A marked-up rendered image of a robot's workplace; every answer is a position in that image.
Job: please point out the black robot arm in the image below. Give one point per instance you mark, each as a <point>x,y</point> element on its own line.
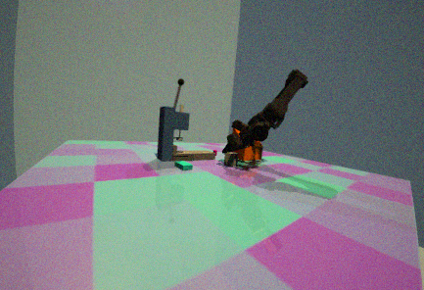
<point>274,113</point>

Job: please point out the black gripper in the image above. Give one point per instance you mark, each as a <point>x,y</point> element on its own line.
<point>235,143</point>

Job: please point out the green rectangular block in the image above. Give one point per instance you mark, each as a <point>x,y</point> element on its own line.
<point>183,165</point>

